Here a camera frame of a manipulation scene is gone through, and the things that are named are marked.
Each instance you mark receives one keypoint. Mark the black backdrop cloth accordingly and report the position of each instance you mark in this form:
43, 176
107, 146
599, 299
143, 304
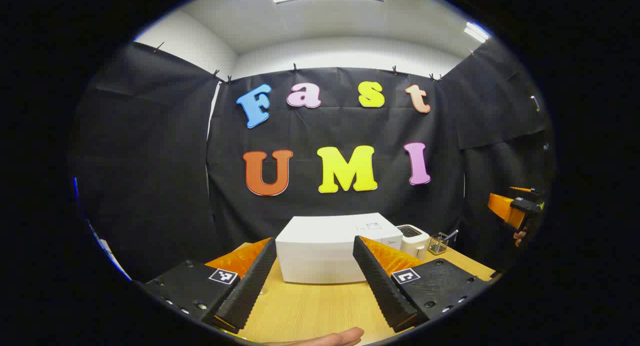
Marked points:
150, 161

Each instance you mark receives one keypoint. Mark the white toaster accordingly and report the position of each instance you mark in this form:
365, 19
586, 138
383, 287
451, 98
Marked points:
414, 240

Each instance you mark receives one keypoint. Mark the clear glass cup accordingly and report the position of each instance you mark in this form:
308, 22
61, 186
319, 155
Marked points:
437, 245

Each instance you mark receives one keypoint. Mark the metal spoon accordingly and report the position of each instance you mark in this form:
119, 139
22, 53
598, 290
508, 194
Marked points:
451, 234

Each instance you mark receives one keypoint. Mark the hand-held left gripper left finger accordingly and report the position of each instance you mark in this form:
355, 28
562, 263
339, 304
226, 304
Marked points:
250, 286

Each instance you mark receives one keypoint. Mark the white microwave oven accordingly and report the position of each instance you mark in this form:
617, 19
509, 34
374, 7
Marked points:
320, 251

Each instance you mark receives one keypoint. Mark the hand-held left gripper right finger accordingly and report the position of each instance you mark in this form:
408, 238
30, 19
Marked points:
382, 286

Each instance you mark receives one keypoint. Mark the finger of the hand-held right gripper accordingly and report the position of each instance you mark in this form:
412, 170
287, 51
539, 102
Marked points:
505, 208

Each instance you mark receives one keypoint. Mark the small ceiling light panel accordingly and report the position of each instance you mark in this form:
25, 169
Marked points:
477, 32

